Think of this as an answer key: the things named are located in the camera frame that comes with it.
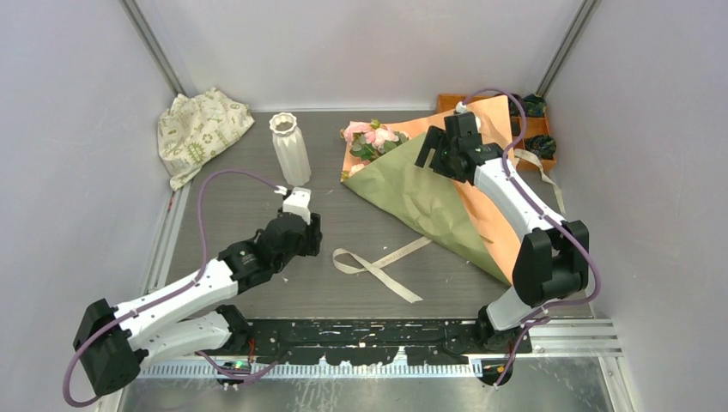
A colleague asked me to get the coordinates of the green pink flower bouquet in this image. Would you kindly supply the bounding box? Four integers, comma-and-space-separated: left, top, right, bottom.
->
340, 112, 520, 285

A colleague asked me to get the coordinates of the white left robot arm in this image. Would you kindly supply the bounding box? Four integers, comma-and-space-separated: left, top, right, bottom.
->
64, 210, 323, 403

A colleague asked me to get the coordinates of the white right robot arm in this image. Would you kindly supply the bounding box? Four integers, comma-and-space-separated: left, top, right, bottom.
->
415, 126, 589, 353

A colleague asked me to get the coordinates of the white ribbed vase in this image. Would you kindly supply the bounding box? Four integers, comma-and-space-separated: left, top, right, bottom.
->
269, 112, 311, 186

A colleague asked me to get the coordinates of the orange compartment tray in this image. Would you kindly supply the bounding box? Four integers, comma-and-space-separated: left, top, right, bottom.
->
436, 94, 559, 173

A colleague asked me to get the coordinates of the green rolled fabric bottom right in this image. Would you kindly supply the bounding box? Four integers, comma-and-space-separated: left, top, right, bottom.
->
525, 134, 557, 160

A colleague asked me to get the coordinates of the blue green rolled fabric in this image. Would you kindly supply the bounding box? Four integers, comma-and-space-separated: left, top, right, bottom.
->
520, 94, 547, 118

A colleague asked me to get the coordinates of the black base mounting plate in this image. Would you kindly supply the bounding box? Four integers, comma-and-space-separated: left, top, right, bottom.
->
196, 317, 533, 368

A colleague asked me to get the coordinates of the cream printed cloth bag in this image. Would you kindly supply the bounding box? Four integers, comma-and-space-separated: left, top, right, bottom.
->
157, 88, 255, 191

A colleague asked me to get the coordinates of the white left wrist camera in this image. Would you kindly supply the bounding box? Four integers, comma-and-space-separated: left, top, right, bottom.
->
275, 185, 312, 225

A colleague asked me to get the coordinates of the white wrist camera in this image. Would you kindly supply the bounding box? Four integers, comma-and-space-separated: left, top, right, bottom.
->
275, 185, 312, 225
444, 101, 481, 139

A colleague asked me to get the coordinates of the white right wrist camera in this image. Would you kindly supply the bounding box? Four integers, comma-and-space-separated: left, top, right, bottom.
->
444, 101, 481, 139

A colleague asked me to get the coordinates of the aluminium front rail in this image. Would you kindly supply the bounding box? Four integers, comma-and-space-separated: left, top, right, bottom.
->
137, 318, 622, 384

